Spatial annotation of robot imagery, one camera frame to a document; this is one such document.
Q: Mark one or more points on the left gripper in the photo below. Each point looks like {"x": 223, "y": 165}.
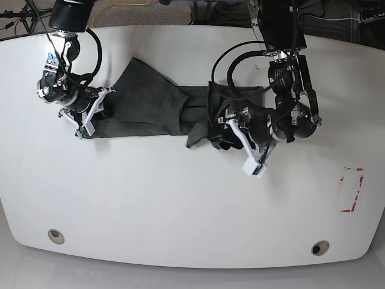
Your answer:
{"x": 243, "y": 129}

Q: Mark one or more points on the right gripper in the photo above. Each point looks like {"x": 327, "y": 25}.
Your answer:
{"x": 88, "y": 105}

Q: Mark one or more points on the dark grey T-shirt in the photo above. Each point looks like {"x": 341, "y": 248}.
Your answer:
{"x": 146, "y": 103}

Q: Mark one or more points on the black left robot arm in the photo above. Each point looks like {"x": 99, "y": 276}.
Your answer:
{"x": 289, "y": 98}

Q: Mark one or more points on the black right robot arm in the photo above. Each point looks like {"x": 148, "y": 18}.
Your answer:
{"x": 58, "y": 84}

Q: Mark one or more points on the red tape rectangle marking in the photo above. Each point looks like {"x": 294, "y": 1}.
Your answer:
{"x": 349, "y": 189}

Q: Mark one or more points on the white power strip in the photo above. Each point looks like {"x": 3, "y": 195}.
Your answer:
{"x": 369, "y": 15}

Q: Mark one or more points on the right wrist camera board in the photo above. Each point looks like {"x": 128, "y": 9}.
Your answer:
{"x": 84, "y": 132}

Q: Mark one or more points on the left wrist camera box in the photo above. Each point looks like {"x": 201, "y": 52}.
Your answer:
{"x": 253, "y": 167}

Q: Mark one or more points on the left table cable grommet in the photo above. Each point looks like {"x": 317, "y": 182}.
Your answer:
{"x": 56, "y": 236}

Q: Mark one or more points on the table cable grommet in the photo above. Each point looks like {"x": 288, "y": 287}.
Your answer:
{"x": 320, "y": 248}
{"x": 56, "y": 236}

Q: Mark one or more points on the right table cable grommet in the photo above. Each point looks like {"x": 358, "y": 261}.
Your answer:
{"x": 320, "y": 248}

